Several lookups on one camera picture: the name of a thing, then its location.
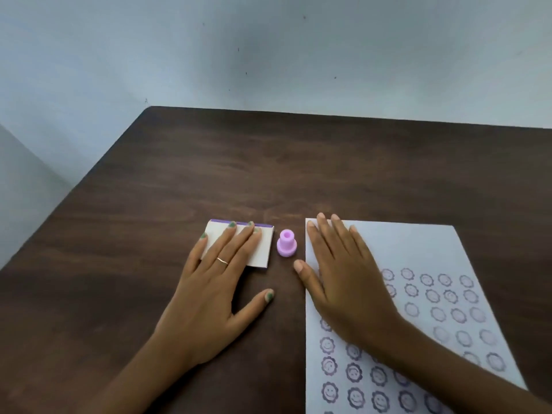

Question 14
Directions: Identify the person's left hand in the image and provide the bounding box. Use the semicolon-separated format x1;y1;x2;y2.
152;221;275;368

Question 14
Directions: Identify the small purple plastic stamp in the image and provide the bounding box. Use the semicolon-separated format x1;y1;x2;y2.
276;229;298;258

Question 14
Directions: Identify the white paper with stamped faces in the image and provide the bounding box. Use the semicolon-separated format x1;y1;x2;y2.
304;218;529;414

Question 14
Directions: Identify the person's right forearm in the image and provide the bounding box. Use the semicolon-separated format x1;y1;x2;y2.
367;317;552;414

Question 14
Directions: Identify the white ink pad box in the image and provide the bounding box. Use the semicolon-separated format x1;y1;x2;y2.
202;219;275;270

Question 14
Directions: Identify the person's left forearm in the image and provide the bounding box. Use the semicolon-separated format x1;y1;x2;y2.
80;334;200;414

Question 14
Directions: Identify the person's right hand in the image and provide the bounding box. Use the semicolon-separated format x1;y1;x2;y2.
294;213;408;363

